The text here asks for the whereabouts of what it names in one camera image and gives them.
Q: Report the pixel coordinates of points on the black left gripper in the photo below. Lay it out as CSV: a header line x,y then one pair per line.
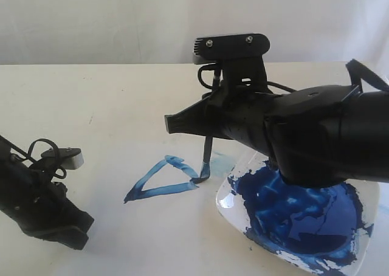
x,y
33,200

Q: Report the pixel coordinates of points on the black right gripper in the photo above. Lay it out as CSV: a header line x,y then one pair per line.
x,y
240,117

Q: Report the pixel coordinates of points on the black paintbrush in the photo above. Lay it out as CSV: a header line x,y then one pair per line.
x,y
208,143

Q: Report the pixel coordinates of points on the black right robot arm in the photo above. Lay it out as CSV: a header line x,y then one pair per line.
x,y
316,137

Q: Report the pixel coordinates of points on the white square paint plate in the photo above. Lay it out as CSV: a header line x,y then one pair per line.
x,y
323,231

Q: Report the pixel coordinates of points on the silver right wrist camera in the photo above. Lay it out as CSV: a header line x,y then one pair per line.
x,y
240,57

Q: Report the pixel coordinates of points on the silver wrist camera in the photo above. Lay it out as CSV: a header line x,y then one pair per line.
x,y
68,158
240,57

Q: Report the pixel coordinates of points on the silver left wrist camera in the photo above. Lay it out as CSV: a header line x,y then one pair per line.
x,y
68,158

